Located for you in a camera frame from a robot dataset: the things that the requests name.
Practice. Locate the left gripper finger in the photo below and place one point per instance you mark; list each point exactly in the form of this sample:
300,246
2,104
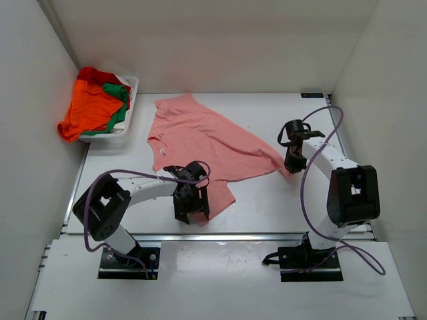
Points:
183,217
204,209

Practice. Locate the white laundry basket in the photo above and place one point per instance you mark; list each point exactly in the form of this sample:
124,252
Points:
118,135

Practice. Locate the pink t shirt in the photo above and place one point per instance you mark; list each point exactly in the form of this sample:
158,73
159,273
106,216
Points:
184,130

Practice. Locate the red t shirt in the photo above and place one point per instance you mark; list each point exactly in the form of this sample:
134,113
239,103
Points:
95,76

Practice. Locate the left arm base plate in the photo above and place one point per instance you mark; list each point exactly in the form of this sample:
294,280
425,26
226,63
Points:
112,266

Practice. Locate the aluminium table rail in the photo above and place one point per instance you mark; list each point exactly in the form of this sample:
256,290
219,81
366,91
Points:
153,237

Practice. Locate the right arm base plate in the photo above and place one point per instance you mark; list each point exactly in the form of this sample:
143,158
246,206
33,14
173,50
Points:
301,263

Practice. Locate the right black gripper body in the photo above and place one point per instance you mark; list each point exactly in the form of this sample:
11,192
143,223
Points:
294,158

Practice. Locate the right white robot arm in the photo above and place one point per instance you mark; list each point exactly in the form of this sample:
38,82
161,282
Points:
353,195

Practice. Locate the orange t shirt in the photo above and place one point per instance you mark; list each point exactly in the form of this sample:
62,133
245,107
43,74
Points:
86,111

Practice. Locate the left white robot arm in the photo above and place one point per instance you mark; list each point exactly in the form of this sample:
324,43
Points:
103,205

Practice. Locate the green t shirt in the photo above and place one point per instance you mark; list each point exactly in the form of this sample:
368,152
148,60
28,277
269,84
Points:
118,99

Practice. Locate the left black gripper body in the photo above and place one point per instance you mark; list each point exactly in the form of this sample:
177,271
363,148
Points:
190,200

